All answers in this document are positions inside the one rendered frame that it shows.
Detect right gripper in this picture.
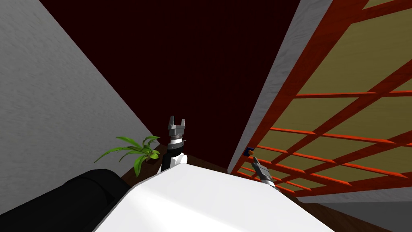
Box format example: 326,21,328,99
253,156,274,184

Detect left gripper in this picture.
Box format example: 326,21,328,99
167,116,186,138

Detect green potted plant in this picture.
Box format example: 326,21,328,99
94,135,161,178

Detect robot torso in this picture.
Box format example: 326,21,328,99
93,162,336,232

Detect red lattice door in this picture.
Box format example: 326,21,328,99
230,0,412,198

